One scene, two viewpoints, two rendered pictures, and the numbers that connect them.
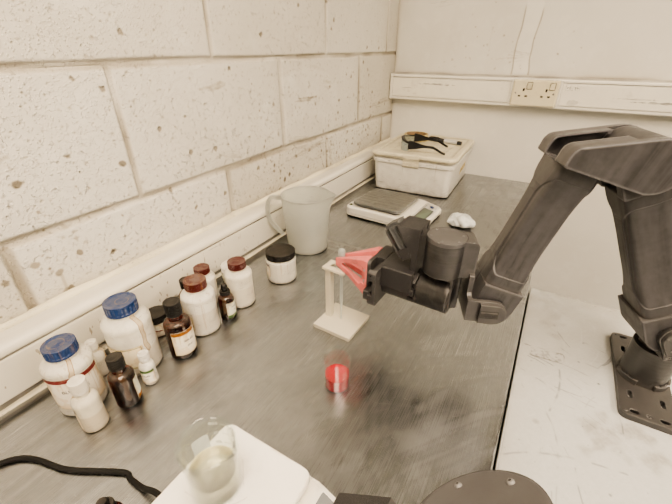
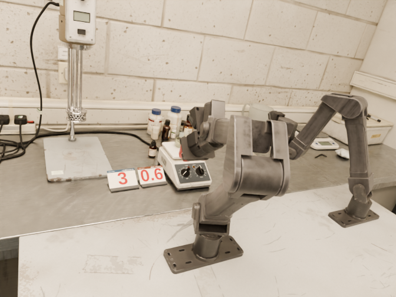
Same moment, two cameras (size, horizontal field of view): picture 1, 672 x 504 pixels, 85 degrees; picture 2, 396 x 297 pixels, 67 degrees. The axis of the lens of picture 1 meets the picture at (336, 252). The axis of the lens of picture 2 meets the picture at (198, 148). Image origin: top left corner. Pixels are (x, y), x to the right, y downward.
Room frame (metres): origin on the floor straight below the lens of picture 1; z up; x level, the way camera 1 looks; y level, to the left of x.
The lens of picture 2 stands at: (-0.64, -0.41, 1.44)
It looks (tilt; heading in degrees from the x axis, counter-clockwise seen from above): 24 degrees down; 28
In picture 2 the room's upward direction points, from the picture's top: 11 degrees clockwise
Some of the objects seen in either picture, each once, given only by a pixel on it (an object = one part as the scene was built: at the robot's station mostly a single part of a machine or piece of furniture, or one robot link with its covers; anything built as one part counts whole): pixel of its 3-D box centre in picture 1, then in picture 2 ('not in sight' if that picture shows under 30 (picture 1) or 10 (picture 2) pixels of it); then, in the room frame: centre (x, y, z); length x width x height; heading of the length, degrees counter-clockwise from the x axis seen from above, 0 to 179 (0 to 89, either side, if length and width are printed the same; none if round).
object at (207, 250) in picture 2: not in sight; (207, 242); (-0.10, -0.19, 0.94); 0.20 x 0.07 x 0.08; 150
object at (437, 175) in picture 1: (423, 162); (352, 125); (1.44, -0.35, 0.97); 0.37 x 0.31 x 0.14; 152
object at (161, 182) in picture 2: not in sight; (152, 175); (0.06, 0.12, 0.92); 0.09 x 0.06 x 0.04; 153
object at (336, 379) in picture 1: (337, 370); not in sight; (0.41, 0.00, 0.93); 0.04 x 0.04 x 0.06
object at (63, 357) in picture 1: (72, 372); (155, 121); (0.38, 0.38, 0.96); 0.06 x 0.06 x 0.11
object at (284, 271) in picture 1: (281, 263); not in sight; (0.73, 0.13, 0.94); 0.07 x 0.07 x 0.07
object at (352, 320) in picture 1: (342, 295); not in sight; (0.56, -0.01, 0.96); 0.08 x 0.08 x 0.13; 57
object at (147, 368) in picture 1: (147, 367); (174, 131); (0.42, 0.30, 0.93); 0.02 x 0.02 x 0.06
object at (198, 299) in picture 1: (199, 303); not in sight; (0.55, 0.25, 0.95); 0.06 x 0.06 x 0.11
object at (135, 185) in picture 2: not in sight; (122, 179); (-0.03, 0.16, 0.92); 0.09 x 0.06 x 0.04; 153
